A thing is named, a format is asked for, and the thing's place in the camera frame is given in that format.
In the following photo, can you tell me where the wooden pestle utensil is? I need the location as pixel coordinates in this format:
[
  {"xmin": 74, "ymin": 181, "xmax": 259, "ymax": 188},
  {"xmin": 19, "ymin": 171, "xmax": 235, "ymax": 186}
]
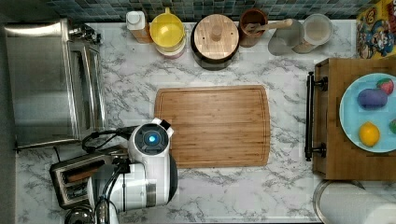
[{"xmin": 246, "ymin": 19, "xmax": 293, "ymax": 34}]

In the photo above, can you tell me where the white lidded bottle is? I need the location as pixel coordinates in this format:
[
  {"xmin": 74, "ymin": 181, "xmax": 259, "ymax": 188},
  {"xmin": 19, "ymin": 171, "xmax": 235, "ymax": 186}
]
[{"xmin": 126, "ymin": 11, "xmax": 152, "ymax": 44}]

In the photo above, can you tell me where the red toy strawberry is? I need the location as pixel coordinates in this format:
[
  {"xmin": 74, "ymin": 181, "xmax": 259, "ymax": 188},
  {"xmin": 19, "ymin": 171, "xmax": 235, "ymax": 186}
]
[{"xmin": 376, "ymin": 78, "xmax": 394, "ymax": 95}]

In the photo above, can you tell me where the lidded jar of cereal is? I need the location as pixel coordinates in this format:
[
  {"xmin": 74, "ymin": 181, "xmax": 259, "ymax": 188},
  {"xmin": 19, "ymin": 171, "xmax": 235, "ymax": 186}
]
[{"xmin": 292, "ymin": 13, "xmax": 333, "ymax": 54}]

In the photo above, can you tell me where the black pot with wooden lid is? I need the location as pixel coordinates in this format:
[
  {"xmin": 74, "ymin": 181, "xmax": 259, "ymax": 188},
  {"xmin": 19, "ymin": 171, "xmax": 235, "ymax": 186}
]
[{"xmin": 191, "ymin": 14, "xmax": 239, "ymax": 71}]

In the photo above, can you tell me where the brown wooden utensil holder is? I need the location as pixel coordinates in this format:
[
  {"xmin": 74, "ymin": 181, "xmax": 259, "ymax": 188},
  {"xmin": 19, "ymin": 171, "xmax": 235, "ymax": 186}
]
[{"xmin": 238, "ymin": 8, "xmax": 268, "ymax": 48}]

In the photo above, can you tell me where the yellow cereal box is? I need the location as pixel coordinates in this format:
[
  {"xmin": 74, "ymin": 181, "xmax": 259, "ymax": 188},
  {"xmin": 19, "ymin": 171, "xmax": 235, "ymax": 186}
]
[{"xmin": 357, "ymin": 0, "xmax": 396, "ymax": 59}]

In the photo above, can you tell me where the purple plush eggplant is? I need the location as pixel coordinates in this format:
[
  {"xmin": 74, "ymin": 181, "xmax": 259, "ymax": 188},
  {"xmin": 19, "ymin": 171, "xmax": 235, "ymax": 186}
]
[{"xmin": 358, "ymin": 89, "xmax": 388, "ymax": 110}]

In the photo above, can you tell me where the yellow toy lemon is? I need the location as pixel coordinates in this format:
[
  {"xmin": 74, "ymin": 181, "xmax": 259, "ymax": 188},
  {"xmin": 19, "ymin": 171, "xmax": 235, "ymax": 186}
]
[{"xmin": 359, "ymin": 121, "xmax": 380, "ymax": 147}]

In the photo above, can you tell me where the stainless toaster oven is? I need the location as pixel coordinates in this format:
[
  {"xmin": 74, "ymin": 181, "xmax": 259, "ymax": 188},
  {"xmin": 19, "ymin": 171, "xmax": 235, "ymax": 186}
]
[{"xmin": 5, "ymin": 19, "xmax": 106, "ymax": 150}]

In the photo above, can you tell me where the green toy on plate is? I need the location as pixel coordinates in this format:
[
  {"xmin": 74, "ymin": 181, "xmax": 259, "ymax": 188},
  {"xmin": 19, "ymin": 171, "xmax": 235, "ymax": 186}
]
[{"xmin": 389, "ymin": 119, "xmax": 396, "ymax": 134}]

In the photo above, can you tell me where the silver two-slot toaster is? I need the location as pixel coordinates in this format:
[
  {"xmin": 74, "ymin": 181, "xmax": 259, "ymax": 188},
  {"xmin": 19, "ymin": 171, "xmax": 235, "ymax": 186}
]
[{"xmin": 49, "ymin": 145, "xmax": 127, "ymax": 210}]

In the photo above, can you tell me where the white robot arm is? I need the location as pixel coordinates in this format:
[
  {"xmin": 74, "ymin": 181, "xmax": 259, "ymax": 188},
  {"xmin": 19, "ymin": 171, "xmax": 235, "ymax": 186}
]
[{"xmin": 65, "ymin": 118, "xmax": 178, "ymax": 224}]

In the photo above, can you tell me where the empty translucent plastic cup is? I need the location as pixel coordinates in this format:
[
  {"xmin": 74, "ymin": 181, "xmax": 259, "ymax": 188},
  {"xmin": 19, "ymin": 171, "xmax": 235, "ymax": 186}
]
[{"xmin": 268, "ymin": 19, "xmax": 304, "ymax": 56}]

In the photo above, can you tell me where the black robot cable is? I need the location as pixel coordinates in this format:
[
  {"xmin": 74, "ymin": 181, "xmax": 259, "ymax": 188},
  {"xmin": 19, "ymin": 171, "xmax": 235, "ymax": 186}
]
[{"xmin": 81, "ymin": 125, "xmax": 138, "ymax": 155}]

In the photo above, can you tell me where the bamboo cutting board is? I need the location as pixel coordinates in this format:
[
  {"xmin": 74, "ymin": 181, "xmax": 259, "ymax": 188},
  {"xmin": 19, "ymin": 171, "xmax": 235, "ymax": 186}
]
[{"xmin": 154, "ymin": 85, "xmax": 271, "ymax": 168}]

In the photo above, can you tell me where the light blue plate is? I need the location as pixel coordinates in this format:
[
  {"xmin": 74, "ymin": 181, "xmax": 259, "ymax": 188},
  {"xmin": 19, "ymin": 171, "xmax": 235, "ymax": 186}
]
[{"xmin": 338, "ymin": 73, "xmax": 396, "ymax": 153}]

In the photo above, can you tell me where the wooden tray with black handle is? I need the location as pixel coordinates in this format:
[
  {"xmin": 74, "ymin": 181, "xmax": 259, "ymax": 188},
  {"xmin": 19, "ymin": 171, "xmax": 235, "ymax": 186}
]
[{"xmin": 304, "ymin": 58, "xmax": 396, "ymax": 181}]

